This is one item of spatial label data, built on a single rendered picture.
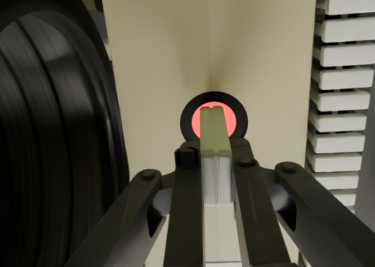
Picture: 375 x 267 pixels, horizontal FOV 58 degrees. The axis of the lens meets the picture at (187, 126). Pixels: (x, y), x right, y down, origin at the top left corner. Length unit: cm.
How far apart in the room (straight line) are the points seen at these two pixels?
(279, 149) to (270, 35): 8
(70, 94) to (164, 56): 44
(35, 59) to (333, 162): 49
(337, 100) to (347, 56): 3
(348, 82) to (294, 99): 4
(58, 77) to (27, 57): 6
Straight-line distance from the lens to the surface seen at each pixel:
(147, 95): 23
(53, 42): 59
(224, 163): 16
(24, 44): 61
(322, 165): 27
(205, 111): 21
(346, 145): 27
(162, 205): 16
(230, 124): 23
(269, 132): 24
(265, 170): 16
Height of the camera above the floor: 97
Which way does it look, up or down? 23 degrees up
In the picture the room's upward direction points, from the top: 175 degrees clockwise
